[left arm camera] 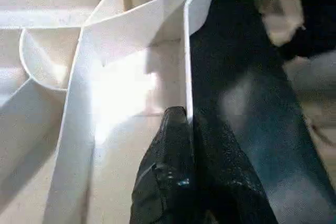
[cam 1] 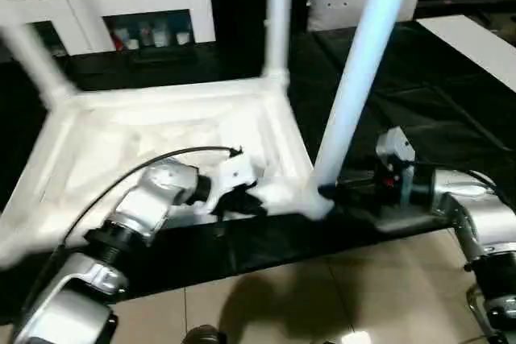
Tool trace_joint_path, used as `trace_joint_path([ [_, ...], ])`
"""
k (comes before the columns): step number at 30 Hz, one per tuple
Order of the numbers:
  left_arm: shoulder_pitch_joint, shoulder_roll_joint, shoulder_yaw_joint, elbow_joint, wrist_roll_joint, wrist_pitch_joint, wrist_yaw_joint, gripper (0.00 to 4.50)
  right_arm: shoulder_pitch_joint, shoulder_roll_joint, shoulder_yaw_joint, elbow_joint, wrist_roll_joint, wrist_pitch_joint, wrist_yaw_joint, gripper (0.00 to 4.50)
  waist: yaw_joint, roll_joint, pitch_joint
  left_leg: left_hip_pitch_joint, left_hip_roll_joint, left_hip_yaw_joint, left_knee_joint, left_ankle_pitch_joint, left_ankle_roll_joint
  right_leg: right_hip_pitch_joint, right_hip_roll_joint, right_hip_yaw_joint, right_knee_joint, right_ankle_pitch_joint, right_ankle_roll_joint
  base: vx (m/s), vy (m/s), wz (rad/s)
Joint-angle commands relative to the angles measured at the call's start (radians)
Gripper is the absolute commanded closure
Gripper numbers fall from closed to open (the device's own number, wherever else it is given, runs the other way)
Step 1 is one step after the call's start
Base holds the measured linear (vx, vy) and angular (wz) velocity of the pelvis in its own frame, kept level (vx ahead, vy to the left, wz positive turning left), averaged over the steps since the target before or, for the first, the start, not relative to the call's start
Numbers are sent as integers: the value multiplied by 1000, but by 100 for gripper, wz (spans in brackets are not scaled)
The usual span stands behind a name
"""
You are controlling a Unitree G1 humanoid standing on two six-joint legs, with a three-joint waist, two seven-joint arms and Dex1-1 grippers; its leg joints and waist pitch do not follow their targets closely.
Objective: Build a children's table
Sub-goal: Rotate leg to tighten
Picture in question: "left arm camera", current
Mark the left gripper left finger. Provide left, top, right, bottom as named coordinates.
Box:
left=131, top=106, right=211, bottom=224

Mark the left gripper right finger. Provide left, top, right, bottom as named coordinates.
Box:
left=193, top=108, right=279, bottom=224

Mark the white plastic table top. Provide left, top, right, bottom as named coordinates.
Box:
left=0, top=0, right=218, bottom=224

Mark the white plastic upturned table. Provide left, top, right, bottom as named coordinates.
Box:
left=187, top=0, right=331, bottom=224

